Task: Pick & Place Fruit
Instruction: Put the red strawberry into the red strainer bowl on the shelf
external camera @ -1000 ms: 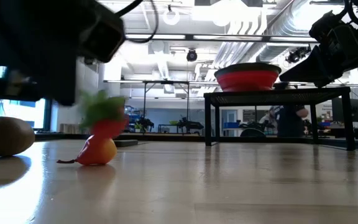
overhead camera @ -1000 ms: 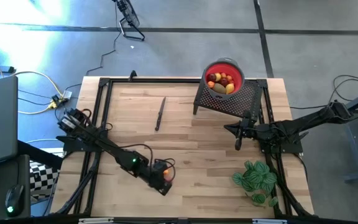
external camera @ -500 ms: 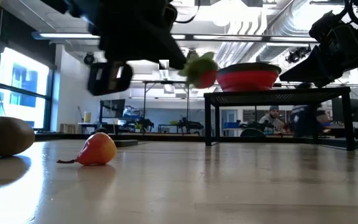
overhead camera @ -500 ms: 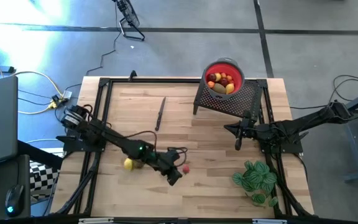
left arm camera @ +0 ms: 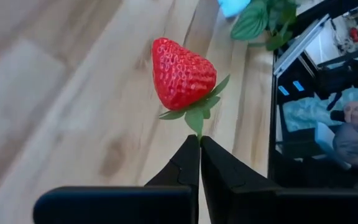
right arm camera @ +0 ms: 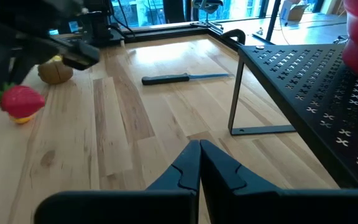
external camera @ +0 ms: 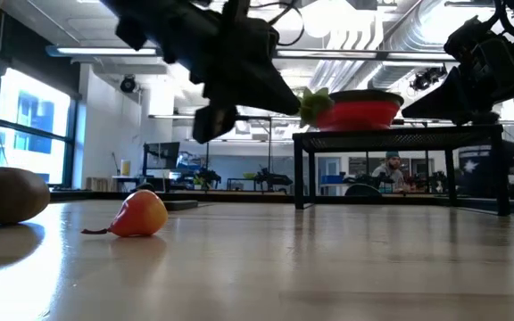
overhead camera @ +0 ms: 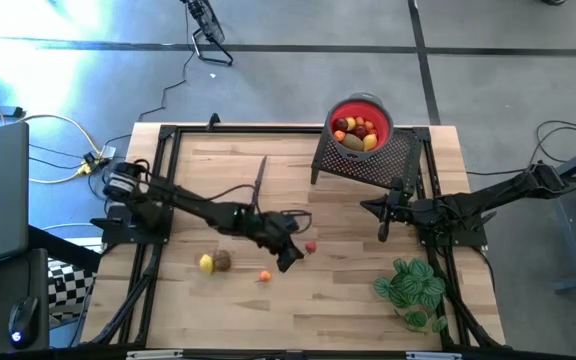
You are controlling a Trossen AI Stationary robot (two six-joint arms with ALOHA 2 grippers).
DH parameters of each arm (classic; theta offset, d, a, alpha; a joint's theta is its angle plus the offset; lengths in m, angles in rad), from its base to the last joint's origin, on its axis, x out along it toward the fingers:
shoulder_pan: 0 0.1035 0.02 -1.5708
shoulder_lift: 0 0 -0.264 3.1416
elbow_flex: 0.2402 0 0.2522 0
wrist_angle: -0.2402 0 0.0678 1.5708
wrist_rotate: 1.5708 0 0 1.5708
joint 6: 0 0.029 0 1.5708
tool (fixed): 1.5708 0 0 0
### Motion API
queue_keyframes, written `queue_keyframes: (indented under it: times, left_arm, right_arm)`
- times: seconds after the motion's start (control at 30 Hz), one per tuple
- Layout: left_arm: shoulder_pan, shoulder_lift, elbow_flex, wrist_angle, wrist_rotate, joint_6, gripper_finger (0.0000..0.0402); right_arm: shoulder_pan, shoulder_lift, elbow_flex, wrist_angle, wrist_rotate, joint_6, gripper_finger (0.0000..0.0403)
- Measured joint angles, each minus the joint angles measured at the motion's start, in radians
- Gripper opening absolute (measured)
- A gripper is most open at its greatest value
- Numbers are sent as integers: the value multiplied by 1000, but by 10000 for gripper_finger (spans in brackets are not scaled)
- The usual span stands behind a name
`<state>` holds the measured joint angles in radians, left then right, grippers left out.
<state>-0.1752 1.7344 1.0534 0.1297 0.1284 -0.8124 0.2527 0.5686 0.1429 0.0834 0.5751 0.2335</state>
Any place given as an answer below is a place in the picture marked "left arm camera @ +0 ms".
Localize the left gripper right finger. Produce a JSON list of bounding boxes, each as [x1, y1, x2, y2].
[[200, 136, 358, 224]]

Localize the person's forearm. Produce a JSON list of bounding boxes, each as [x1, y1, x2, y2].
[[333, 123, 358, 169]]

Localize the red toy strawberry green leaves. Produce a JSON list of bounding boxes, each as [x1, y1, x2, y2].
[[151, 37, 231, 141]]

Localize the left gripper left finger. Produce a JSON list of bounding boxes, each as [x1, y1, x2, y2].
[[32, 134, 201, 224]]

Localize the potted plant striped green leaves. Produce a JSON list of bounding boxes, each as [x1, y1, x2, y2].
[[218, 0, 298, 52]]

